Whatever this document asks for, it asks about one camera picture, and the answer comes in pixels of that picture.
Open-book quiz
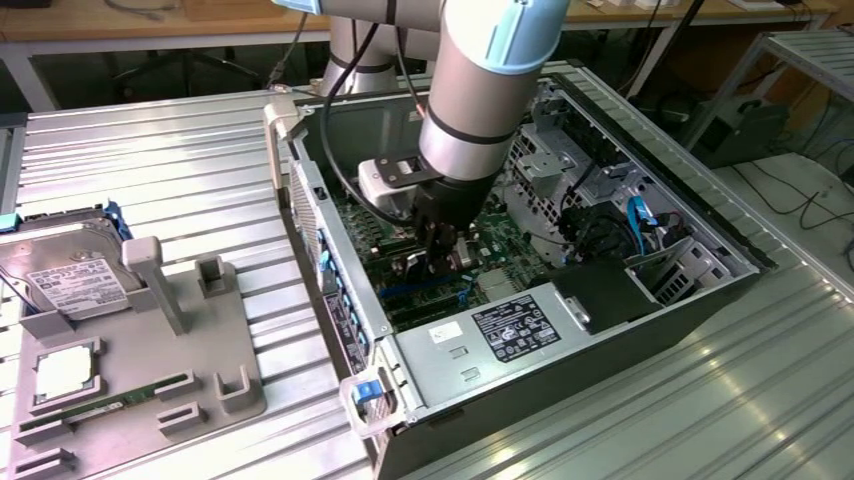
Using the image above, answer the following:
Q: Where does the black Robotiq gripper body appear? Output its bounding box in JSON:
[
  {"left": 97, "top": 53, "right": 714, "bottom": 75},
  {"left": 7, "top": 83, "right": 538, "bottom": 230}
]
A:
[{"left": 410, "top": 174, "right": 496, "bottom": 232}]

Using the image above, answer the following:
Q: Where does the long blue expansion slot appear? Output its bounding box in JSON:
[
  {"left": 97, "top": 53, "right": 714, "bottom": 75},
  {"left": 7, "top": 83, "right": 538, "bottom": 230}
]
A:
[{"left": 378, "top": 273, "right": 463, "bottom": 298}]

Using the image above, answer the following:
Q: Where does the green motherboard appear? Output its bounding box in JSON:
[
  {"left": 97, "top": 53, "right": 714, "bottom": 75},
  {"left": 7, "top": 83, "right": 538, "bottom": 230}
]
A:
[{"left": 332, "top": 184, "right": 556, "bottom": 334}]

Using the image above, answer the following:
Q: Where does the silver chipset heatsink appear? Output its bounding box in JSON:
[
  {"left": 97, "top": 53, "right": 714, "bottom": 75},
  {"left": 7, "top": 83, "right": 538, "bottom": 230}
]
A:
[{"left": 479, "top": 272, "right": 528, "bottom": 297}]

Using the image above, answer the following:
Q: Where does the metal disk bay cage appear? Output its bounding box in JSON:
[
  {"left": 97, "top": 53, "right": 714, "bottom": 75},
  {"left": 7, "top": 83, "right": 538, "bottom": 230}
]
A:
[{"left": 496, "top": 122, "right": 634, "bottom": 261}]

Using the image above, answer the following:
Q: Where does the grey power supply unit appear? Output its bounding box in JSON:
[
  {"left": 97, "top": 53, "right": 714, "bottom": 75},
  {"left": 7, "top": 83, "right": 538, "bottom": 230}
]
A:
[{"left": 392, "top": 287, "right": 594, "bottom": 409}]

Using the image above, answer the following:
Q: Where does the open black PC case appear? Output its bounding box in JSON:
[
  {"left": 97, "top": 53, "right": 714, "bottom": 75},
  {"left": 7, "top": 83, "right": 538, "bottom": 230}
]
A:
[{"left": 264, "top": 72, "right": 779, "bottom": 480}]

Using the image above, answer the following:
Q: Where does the blue disk caddy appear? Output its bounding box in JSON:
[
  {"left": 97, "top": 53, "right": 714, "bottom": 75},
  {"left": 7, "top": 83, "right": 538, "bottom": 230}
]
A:
[{"left": 0, "top": 198, "right": 139, "bottom": 261}]

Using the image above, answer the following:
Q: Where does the black box on floor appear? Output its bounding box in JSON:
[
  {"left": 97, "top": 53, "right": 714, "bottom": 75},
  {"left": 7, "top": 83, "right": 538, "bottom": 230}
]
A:
[{"left": 696, "top": 99, "right": 793, "bottom": 169}]

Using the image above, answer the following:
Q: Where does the grey parts rack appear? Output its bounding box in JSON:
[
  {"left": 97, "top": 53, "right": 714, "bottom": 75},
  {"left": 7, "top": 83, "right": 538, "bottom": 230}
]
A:
[{"left": 11, "top": 235, "right": 269, "bottom": 477}]

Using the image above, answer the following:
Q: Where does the silver hard disk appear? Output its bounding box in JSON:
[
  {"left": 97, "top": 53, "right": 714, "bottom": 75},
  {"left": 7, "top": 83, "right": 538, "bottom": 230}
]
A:
[{"left": 0, "top": 220, "right": 145, "bottom": 321}]

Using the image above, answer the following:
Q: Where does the green RAM stick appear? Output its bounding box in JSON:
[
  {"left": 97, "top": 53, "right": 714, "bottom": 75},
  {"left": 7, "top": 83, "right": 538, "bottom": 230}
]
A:
[{"left": 25, "top": 377, "right": 187, "bottom": 432}]

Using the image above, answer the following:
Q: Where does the silver CPU chip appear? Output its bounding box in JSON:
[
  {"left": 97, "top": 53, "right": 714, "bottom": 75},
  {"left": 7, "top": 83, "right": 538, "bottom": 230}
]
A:
[{"left": 33, "top": 345, "right": 96, "bottom": 401}]

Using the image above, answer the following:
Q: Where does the metal slat side table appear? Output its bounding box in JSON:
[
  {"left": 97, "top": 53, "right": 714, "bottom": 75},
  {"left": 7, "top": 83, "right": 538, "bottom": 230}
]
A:
[{"left": 716, "top": 28, "right": 854, "bottom": 151}]

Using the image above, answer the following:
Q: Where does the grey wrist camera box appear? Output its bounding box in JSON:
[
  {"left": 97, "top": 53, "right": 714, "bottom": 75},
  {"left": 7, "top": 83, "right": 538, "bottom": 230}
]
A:
[{"left": 356, "top": 157, "right": 443, "bottom": 222}]

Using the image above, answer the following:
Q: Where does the black power wire bundle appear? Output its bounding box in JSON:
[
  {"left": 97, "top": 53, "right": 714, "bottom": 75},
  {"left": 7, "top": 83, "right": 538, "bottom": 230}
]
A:
[{"left": 558, "top": 202, "right": 635, "bottom": 262}]

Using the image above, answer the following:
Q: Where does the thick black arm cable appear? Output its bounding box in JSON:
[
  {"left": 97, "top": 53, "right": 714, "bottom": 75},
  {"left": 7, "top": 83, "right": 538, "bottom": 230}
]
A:
[{"left": 317, "top": 19, "right": 419, "bottom": 225}]

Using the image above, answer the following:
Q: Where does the black plastic air duct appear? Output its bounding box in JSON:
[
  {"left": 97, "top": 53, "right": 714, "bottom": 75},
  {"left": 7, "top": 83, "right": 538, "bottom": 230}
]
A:
[{"left": 551, "top": 258, "right": 663, "bottom": 335}]

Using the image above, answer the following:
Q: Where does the blue flat data wire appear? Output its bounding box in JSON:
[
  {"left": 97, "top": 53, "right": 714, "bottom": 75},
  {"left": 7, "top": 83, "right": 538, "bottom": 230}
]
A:
[{"left": 624, "top": 194, "right": 654, "bottom": 259}]

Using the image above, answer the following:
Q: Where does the grey cable with plug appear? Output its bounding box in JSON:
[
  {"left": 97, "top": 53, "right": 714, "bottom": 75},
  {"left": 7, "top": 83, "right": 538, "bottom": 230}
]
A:
[{"left": 269, "top": 10, "right": 312, "bottom": 94}]

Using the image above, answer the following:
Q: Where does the black cable on white surface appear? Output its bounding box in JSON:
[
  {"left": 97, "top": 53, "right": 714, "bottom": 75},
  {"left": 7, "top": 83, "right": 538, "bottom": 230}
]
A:
[{"left": 730, "top": 162, "right": 854, "bottom": 229}]

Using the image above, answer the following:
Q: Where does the grey cable on desk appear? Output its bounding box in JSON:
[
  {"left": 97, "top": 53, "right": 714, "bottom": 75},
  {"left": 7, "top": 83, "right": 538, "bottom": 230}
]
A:
[{"left": 104, "top": 0, "right": 183, "bottom": 22}]

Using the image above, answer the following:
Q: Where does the grey metal frame piece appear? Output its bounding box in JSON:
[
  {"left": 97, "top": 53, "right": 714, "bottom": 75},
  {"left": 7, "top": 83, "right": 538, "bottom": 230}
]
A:
[{"left": 0, "top": 112, "right": 29, "bottom": 202}]

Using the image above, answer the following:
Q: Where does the wooden desk with white frame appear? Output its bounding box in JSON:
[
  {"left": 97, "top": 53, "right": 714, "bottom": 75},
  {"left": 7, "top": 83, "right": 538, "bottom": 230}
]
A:
[{"left": 0, "top": 0, "right": 839, "bottom": 114}]

